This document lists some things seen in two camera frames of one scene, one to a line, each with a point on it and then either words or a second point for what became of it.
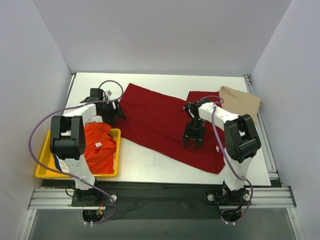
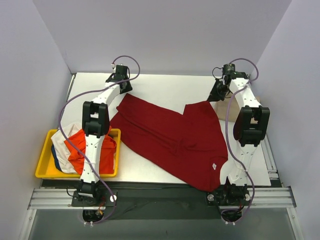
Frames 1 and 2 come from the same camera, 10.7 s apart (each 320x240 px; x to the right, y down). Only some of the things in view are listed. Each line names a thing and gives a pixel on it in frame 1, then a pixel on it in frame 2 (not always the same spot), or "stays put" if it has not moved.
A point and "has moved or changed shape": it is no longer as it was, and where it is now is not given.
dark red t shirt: (159, 122) has moved or changed shape
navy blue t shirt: (57, 162) stays put
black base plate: (162, 203) stays put
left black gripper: (113, 111) to (124, 86)
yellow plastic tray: (49, 159) stays put
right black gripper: (194, 133) to (216, 92)
